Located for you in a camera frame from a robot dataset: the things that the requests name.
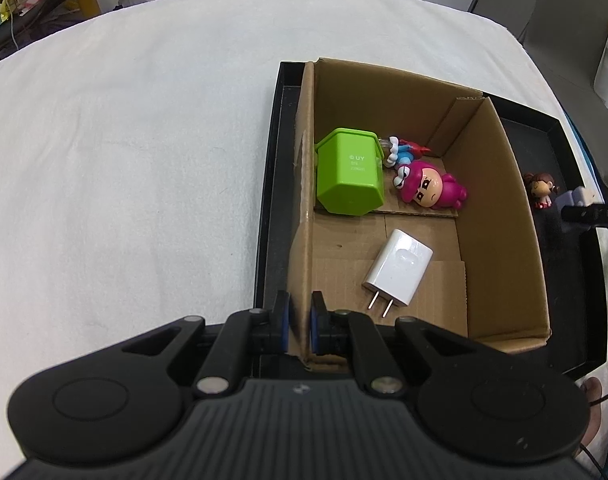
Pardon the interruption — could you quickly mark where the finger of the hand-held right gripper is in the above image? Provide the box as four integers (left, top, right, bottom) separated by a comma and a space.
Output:
561, 201, 608, 233

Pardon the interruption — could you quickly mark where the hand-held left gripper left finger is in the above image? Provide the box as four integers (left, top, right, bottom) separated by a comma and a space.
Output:
119, 290, 292, 396

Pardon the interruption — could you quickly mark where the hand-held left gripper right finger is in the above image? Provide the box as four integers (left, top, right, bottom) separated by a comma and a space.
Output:
309, 290, 489, 395

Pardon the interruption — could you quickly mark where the pale lavender cube toy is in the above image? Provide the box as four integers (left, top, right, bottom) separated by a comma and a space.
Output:
554, 186, 597, 233

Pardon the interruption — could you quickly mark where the white plug charger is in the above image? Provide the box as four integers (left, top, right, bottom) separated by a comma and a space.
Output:
361, 229, 433, 320

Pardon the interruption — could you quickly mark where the brown cardboard box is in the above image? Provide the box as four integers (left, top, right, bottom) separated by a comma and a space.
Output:
288, 57, 552, 361

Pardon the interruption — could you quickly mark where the black tray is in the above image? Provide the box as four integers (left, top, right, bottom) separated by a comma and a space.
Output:
253, 61, 608, 378

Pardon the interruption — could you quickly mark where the green plastic container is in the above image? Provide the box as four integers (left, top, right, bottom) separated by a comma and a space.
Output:
314, 128, 386, 217

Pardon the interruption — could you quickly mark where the pink hooded figurine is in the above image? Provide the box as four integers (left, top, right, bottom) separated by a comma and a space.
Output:
393, 160, 468, 211

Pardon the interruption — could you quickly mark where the blue and red figurine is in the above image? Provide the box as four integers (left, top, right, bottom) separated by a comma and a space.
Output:
379, 135, 429, 167

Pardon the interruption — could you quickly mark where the brown-haired doll figurine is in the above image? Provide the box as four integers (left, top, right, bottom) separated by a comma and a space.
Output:
522, 171, 558, 210

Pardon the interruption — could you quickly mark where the person's foot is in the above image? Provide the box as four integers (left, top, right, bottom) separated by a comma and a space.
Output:
581, 377, 604, 448

